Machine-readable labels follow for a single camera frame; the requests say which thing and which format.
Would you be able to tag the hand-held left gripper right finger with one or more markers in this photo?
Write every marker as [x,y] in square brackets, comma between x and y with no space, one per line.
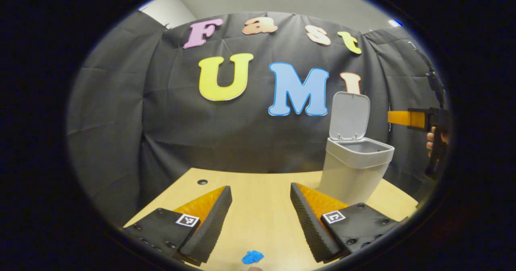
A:
[312,226]

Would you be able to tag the wooden desktop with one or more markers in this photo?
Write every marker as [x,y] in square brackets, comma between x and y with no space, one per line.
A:
[262,214]

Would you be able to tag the black backdrop cloth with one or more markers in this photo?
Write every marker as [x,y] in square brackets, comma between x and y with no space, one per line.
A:
[121,121]

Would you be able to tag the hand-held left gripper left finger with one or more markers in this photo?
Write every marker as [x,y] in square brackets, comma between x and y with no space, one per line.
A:
[209,230]

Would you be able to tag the white desktop garbage bin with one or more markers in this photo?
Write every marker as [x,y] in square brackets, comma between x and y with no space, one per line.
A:
[350,170]

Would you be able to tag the ceiling light panel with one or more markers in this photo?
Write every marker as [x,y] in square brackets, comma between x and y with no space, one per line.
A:
[395,22]

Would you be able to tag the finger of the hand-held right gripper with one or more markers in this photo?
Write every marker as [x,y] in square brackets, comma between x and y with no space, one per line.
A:
[403,118]

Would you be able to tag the blue paper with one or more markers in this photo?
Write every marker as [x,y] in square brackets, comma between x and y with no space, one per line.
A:
[252,257]

